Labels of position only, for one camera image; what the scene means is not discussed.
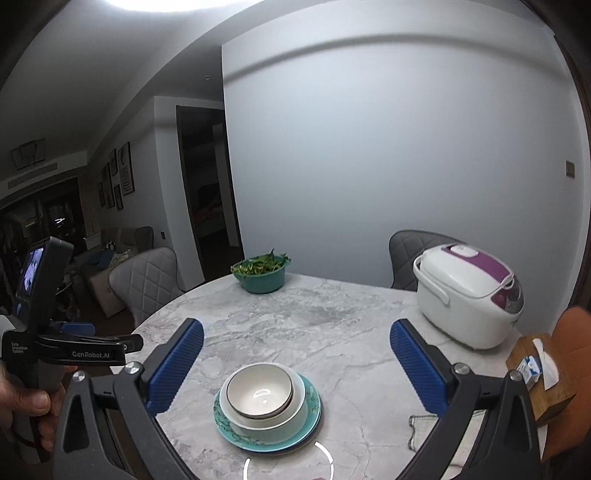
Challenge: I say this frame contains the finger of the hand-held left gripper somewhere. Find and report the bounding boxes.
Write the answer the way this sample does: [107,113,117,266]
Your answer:
[56,335,144,354]
[51,322,96,337]

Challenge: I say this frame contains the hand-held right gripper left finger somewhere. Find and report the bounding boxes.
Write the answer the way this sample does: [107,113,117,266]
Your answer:
[53,318,259,480]

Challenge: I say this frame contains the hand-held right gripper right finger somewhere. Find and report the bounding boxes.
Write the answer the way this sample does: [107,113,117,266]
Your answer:
[390,318,540,480]

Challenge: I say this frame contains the small cream dark-rimmed bowl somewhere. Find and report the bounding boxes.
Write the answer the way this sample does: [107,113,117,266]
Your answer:
[226,364,294,419]

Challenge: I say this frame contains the teal rimmed floral plate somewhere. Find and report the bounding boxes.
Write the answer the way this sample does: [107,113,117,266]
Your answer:
[214,371,321,453]

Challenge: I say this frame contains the large white bowl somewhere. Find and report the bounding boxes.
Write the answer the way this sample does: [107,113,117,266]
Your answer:
[219,363,308,439]

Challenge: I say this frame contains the grey rimmed plate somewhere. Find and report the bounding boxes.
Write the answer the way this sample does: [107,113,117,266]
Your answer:
[213,370,322,456]

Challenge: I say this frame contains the person's left hand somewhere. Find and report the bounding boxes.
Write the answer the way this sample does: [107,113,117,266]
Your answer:
[0,367,60,453]

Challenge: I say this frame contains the white dark-edged cloth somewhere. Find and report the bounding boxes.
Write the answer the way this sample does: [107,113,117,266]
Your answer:
[409,413,488,467]

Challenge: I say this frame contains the light grey quilted chair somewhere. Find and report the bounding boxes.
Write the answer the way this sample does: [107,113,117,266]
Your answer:
[108,246,185,326]

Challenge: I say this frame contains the white purple rice cooker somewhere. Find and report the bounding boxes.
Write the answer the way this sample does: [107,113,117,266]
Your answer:
[412,243,525,350]

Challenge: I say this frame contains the blue white small carton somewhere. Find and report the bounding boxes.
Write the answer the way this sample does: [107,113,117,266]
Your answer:
[516,354,543,385]

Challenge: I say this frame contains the green plastic bowl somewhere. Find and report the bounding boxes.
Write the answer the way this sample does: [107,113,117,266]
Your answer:
[231,256,291,295]

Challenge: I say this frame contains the white tissue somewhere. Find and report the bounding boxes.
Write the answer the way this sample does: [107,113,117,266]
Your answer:
[531,338,559,388]

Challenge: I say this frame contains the black geometric ceiling lamp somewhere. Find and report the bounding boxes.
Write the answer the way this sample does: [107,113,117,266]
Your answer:
[11,138,47,172]

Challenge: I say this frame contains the green leafy vegetables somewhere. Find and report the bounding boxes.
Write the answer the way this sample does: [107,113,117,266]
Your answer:
[231,248,291,278]

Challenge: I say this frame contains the wooden tissue box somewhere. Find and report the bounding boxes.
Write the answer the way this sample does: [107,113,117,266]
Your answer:
[506,333,578,428]

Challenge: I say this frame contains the orange chair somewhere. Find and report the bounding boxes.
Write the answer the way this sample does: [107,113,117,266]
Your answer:
[540,307,591,462]

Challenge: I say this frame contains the tall framed wall picture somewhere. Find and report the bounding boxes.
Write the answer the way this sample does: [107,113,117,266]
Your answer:
[117,142,134,195]

